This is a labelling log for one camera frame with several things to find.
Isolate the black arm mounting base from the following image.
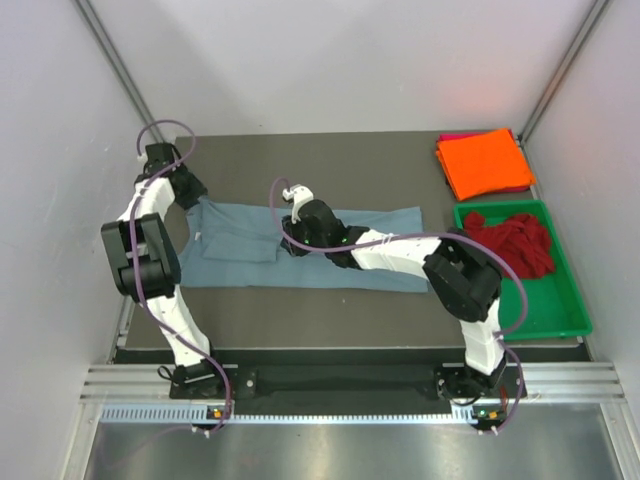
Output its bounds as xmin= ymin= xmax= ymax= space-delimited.
xmin=157 ymin=348 xmax=526 ymax=414

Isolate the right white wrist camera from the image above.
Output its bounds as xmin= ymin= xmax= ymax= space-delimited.
xmin=282 ymin=184 xmax=314 ymax=224

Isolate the dark red t-shirt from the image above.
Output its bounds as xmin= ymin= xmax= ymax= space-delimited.
xmin=463 ymin=211 xmax=556 ymax=279

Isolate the folded orange t-shirt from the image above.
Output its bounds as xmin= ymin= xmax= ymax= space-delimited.
xmin=435 ymin=128 xmax=537 ymax=201

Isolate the slotted grey cable duct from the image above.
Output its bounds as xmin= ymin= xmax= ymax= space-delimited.
xmin=99 ymin=402 xmax=507 ymax=425

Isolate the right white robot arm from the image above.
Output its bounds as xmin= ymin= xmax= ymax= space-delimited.
xmin=281 ymin=185 xmax=506 ymax=397

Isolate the green plastic tray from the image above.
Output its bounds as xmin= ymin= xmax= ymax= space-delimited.
xmin=453 ymin=200 xmax=592 ymax=341

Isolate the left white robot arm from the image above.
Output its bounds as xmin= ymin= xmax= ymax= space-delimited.
xmin=101 ymin=143 xmax=227 ymax=397

